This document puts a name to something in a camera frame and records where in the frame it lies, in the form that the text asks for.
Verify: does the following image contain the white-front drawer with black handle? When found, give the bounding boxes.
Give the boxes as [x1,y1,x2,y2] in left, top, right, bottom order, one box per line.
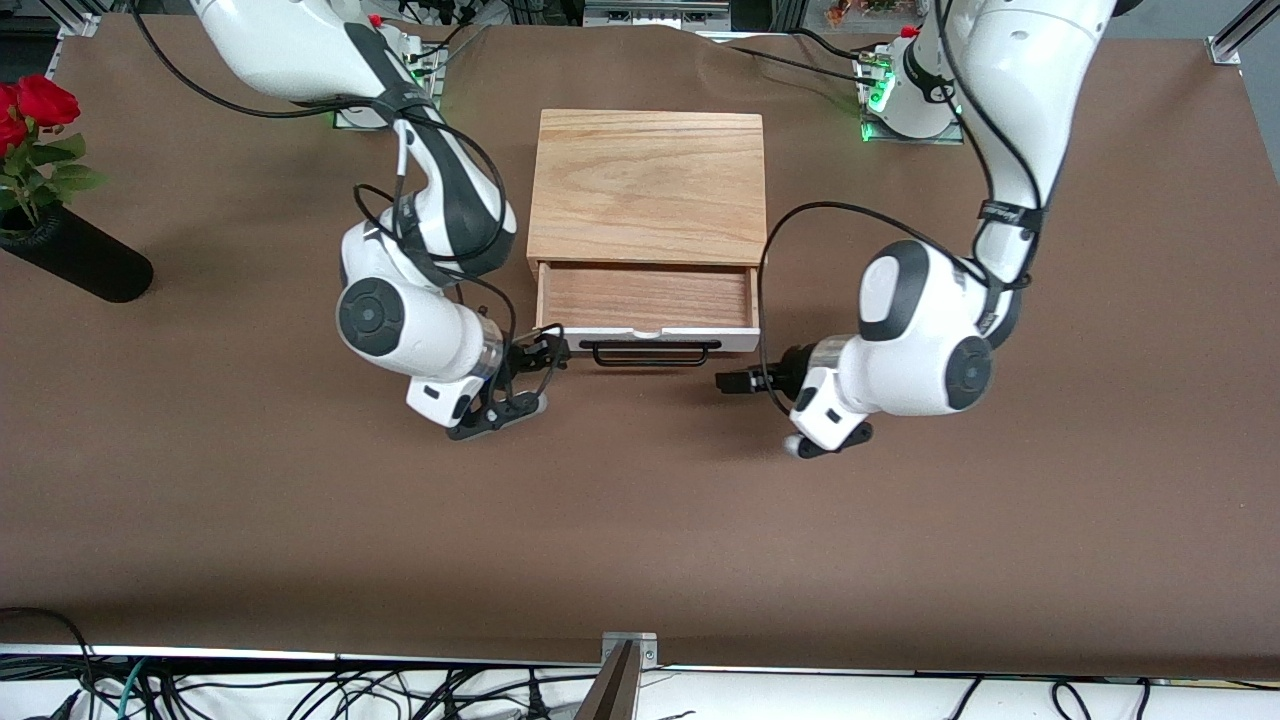
[532,262,763,369]

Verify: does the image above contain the wooden drawer cabinet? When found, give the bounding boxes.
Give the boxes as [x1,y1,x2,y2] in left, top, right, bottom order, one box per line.
[526,108,769,279]

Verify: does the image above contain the brown table cover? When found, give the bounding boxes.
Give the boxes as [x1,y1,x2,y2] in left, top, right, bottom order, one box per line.
[0,12,1280,681]

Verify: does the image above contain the grey background device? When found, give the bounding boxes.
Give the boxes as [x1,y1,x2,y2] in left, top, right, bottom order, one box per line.
[585,0,732,32]

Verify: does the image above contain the black cylindrical vase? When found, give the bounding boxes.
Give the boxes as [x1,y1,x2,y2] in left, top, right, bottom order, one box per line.
[0,203,155,305]

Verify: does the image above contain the colourful background objects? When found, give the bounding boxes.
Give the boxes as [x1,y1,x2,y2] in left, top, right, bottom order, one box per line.
[825,0,902,27]

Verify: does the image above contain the large red rose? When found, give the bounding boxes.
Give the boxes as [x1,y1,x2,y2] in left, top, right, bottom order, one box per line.
[15,74,82,128]

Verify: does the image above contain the small red rose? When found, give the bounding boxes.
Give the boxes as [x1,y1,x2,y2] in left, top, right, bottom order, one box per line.
[0,85,29,154]

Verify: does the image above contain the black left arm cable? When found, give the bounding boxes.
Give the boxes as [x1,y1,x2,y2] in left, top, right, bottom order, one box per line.
[755,0,1047,417]

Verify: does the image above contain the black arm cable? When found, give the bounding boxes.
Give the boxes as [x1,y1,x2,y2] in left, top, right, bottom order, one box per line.
[128,0,572,417]
[755,0,1047,417]

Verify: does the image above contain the black cable on table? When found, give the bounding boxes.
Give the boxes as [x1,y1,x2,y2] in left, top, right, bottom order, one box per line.
[410,18,493,71]
[790,28,883,61]
[715,40,873,79]

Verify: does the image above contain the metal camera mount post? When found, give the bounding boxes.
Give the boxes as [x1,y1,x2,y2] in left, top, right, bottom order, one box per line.
[575,632,660,720]

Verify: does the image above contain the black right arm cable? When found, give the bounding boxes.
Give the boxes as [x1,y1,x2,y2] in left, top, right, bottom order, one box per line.
[128,0,572,417]

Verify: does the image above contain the teal floor cable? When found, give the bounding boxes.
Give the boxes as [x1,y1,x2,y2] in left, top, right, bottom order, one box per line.
[117,660,150,720]

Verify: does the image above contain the aluminium frame profile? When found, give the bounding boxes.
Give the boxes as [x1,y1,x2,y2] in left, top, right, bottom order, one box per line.
[1205,0,1280,67]
[40,0,111,39]

